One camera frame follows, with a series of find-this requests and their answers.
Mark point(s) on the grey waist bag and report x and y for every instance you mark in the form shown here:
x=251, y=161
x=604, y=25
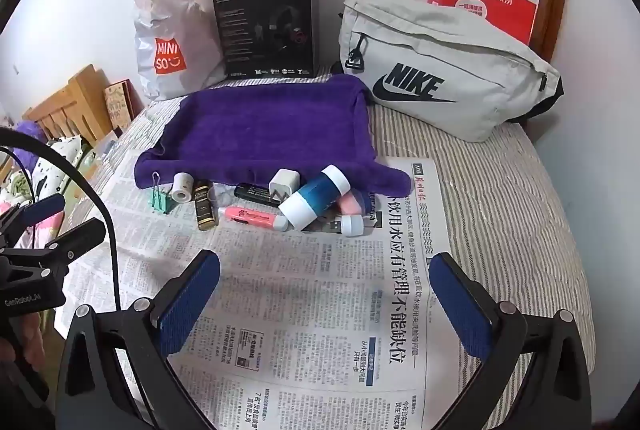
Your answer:
x=450, y=50

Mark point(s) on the small white cap piece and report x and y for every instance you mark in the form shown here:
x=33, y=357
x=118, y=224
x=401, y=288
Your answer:
x=351, y=225

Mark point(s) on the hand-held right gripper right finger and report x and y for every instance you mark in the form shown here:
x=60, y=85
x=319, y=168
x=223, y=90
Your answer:
x=462, y=310

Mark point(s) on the green binder clip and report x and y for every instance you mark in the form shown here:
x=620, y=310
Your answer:
x=161, y=201

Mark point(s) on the pink and blue eraser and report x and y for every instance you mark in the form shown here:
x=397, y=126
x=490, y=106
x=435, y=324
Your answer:
x=350, y=202

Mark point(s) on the purple plush toy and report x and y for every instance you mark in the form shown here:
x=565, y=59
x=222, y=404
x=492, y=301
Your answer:
x=25, y=128

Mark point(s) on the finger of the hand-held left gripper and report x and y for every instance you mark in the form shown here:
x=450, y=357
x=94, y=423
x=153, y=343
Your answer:
x=44, y=207
x=75, y=236

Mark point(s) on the person's left hand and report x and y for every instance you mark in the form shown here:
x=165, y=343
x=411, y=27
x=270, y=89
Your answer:
x=30, y=340

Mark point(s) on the small dark gold bottle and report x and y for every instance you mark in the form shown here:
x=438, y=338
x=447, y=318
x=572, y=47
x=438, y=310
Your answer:
x=205, y=210

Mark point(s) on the white charger plug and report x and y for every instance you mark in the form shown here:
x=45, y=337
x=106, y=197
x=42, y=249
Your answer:
x=282, y=182

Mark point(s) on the dotted white pillow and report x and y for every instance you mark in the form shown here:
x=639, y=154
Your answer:
x=60, y=150

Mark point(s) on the small patterned box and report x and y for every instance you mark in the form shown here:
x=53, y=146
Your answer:
x=117, y=105

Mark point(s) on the black headset box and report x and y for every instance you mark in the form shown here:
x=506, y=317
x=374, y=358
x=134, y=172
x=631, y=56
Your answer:
x=250, y=25

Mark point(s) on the white plastic shopping bag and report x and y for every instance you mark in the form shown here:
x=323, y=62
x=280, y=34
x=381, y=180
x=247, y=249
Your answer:
x=165, y=20

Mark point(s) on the newspaper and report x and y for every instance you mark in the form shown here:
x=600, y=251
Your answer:
x=300, y=300

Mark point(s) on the white tape roll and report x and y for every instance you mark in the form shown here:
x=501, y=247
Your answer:
x=181, y=187

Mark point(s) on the wooden headboard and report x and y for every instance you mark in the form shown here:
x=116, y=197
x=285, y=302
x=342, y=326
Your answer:
x=80, y=95

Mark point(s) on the blue and white lotion bottle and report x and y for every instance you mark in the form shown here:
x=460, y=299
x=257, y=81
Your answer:
x=312, y=197

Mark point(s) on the purple towel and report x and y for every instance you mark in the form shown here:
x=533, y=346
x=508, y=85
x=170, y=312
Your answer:
x=260, y=125

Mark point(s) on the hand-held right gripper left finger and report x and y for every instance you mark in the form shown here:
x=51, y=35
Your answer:
x=190, y=305

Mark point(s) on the black rectangular stick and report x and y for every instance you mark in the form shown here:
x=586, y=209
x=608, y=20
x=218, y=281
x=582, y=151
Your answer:
x=250, y=191

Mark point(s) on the pink highlighter pen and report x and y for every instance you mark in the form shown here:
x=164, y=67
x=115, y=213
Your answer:
x=250, y=215

